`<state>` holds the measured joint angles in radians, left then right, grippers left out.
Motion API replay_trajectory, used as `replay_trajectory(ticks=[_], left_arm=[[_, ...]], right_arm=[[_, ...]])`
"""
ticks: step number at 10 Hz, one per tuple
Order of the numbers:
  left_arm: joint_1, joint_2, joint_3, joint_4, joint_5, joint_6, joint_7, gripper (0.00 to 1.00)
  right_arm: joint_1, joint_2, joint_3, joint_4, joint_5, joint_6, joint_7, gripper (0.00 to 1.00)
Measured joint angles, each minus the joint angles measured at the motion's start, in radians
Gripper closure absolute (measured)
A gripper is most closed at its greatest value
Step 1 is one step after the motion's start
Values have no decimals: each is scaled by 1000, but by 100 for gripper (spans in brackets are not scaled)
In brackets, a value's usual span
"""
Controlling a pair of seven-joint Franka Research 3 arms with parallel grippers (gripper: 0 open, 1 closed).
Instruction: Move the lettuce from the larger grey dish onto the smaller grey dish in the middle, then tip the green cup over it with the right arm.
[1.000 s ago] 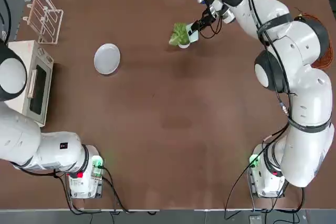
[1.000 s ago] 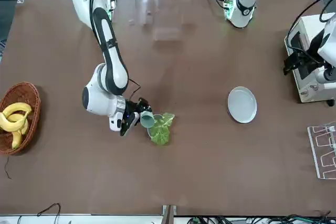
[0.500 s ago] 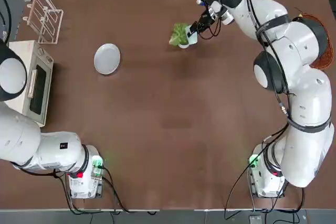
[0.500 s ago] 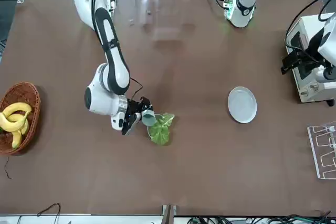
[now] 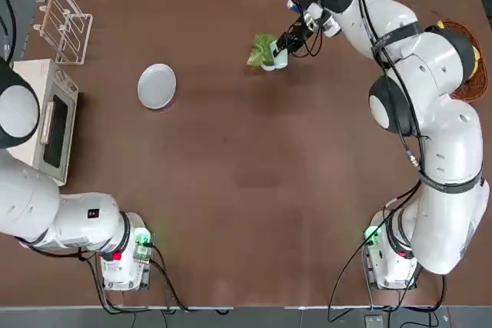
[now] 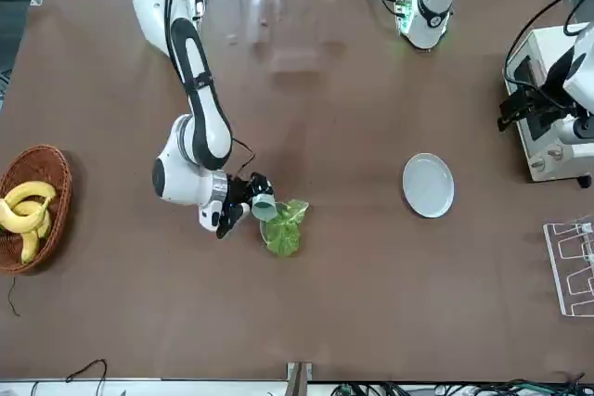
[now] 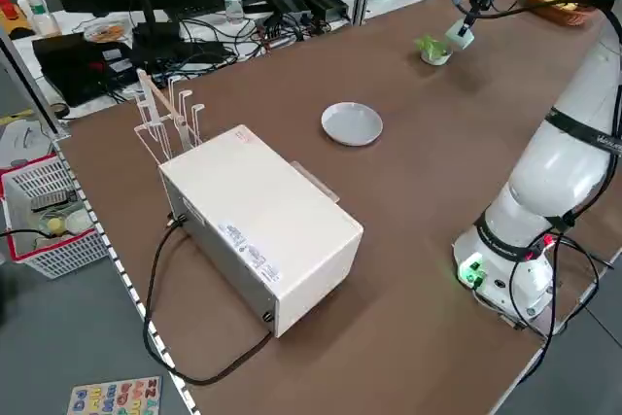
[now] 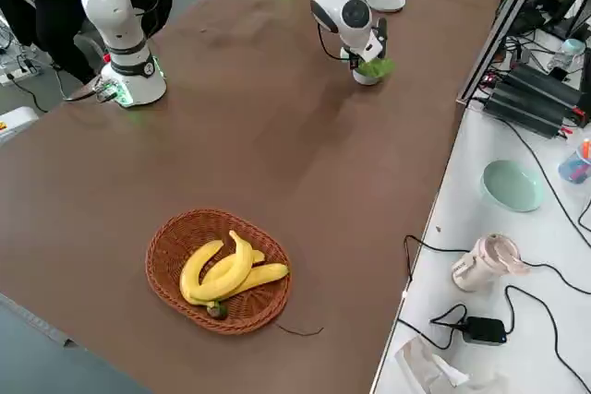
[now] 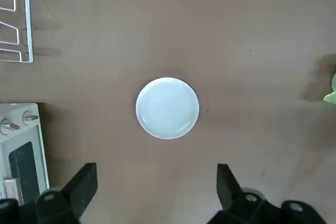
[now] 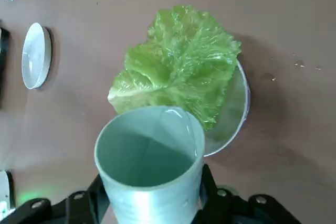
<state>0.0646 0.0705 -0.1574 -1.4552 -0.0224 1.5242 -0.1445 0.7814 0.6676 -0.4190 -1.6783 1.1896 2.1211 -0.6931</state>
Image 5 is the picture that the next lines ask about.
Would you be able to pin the green lettuce leaf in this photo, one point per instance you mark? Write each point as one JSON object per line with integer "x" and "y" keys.
{"x": 261, "y": 49}

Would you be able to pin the yellow banana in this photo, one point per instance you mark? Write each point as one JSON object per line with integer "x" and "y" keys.
{"x": 477, "y": 59}
{"x": 439, "y": 24}

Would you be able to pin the white toaster oven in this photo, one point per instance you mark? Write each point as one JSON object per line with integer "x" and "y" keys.
{"x": 42, "y": 74}

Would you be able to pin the brown wicker basket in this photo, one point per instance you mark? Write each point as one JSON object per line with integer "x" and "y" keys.
{"x": 476, "y": 90}

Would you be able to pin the light green cup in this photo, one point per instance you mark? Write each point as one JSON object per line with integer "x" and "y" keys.
{"x": 280, "y": 60}

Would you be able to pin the grey floor socket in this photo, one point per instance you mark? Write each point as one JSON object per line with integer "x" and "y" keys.
{"x": 374, "y": 319}

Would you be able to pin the clear acrylic rack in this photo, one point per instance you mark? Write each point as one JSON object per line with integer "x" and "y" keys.
{"x": 49, "y": 9}

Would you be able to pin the large grey plate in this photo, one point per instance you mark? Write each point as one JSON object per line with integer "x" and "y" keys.
{"x": 157, "y": 86}

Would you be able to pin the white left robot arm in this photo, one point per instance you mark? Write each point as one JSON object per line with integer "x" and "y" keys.
{"x": 27, "y": 197}

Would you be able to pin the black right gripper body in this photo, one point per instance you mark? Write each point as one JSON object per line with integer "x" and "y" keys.
{"x": 299, "y": 38}

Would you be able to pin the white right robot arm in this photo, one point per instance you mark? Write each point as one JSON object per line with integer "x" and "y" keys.
{"x": 442, "y": 132}

